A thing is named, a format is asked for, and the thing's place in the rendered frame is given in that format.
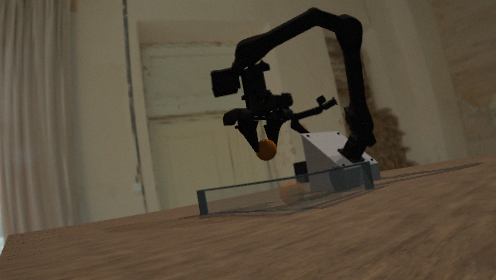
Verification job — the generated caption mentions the orange ball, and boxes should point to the orange ball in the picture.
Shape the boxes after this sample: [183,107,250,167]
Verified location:
[256,139,277,161]

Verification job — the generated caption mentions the low clear glass walls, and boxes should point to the low clear glass walls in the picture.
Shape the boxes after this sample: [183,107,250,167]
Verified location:
[198,163,373,216]

